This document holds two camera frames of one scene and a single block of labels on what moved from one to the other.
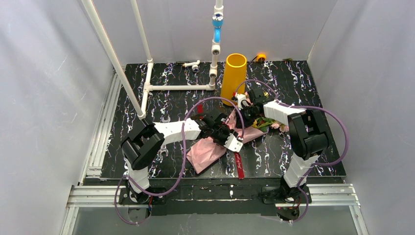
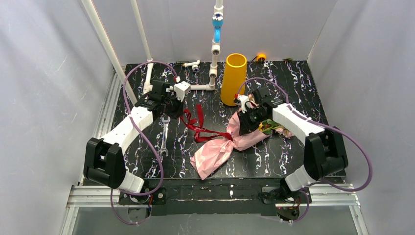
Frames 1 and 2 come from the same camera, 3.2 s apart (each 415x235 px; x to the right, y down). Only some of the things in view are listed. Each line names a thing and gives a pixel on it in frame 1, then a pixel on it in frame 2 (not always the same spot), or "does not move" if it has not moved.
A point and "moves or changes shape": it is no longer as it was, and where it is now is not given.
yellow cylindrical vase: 234,77 does not move
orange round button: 261,57 does not move
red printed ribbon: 238,154 moves or changes shape
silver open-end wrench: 163,149 does not move
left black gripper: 222,133 to 170,105
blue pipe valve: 217,24 does not move
